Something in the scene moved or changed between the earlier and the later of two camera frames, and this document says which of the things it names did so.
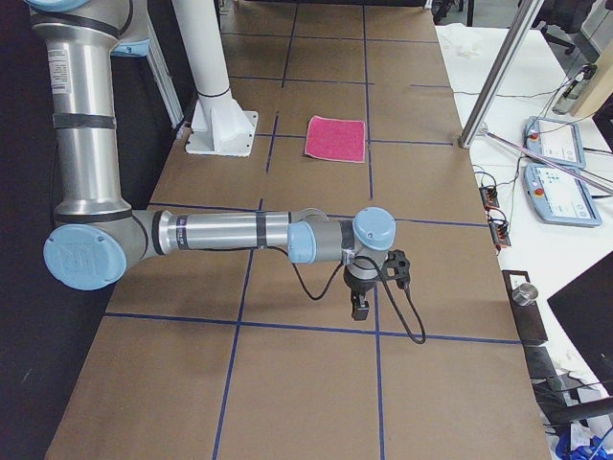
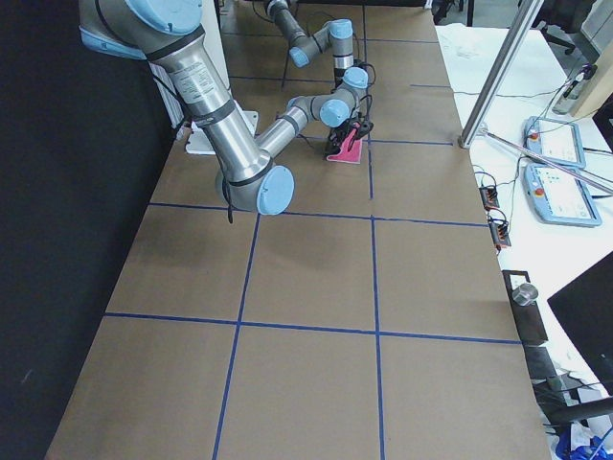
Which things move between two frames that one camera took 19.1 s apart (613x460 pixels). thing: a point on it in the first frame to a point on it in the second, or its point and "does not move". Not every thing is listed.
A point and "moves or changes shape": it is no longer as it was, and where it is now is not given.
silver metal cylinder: [525, 294] does not move
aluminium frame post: [497, 76] does not move
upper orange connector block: [489, 196] does not move
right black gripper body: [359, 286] to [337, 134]
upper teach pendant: [556, 140] does not move
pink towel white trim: [336, 139] moves or changes shape
